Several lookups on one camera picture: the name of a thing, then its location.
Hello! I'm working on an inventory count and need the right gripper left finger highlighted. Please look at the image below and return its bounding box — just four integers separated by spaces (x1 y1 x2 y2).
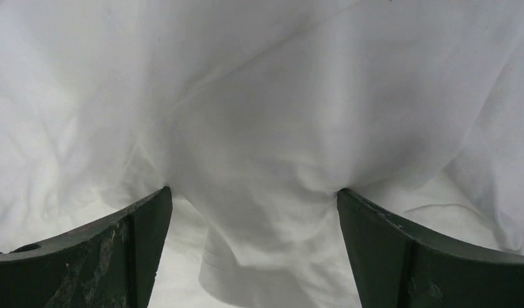
0 187 173 307

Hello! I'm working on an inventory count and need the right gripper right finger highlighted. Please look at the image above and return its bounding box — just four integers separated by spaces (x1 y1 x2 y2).
337 189 524 308

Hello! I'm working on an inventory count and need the white t shirt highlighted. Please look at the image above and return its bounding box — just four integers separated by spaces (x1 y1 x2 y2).
0 1 524 307

